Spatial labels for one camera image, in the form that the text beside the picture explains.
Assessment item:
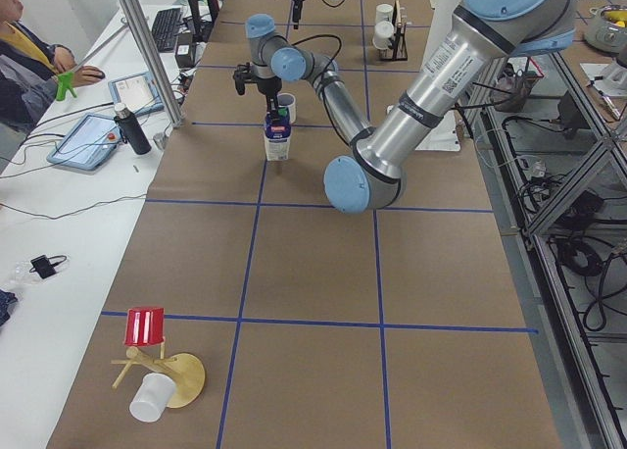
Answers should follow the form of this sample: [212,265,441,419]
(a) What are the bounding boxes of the white mug grey inside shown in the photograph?
[277,93,297,125]

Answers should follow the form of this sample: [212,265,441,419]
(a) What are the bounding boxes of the blue white milk carton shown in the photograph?
[264,107,291,162]

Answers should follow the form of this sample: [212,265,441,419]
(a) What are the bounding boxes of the red cup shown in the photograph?
[123,307,165,347]

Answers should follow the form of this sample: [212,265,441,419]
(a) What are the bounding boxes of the white cup by tree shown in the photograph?
[129,373,176,423]

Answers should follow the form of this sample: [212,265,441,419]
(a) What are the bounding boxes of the upper white mug on rack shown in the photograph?
[375,3,394,24]

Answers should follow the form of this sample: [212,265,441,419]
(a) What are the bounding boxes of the white mug on rack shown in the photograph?
[375,3,394,24]
[372,21,395,50]

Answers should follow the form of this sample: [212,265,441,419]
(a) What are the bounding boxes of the lower white mug on rack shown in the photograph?
[372,21,395,50]

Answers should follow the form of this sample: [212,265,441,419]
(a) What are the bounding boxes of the black box on desk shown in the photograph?
[174,31,196,69]

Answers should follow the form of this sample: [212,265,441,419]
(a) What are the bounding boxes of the black keyboard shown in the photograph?
[151,8,182,53]

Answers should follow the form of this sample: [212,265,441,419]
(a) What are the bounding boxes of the far teach pendant tablet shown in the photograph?
[108,71,164,116]

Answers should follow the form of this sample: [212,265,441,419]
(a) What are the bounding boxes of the teach pendant tablet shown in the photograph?
[108,71,164,116]
[46,114,121,172]

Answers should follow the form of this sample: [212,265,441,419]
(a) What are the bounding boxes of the black water bottle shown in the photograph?
[114,102,151,155]

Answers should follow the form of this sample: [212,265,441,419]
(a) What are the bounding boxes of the near teach pendant tablet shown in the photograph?
[46,114,121,172]

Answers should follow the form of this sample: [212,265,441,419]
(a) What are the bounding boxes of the green clamp toy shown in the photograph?
[55,71,76,101]

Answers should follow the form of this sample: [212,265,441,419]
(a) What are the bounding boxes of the seated person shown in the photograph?
[1,0,102,134]

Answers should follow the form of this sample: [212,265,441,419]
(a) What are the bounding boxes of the small black device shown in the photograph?
[29,255,68,279]

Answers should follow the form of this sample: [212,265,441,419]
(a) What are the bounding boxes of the wooden mug tree stand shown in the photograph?
[111,342,207,409]

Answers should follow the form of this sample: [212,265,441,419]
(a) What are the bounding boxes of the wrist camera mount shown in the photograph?
[232,63,256,96]

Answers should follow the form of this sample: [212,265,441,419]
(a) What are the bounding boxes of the aluminium frame post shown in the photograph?
[119,0,183,128]

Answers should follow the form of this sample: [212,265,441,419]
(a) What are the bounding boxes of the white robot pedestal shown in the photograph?
[417,0,460,152]

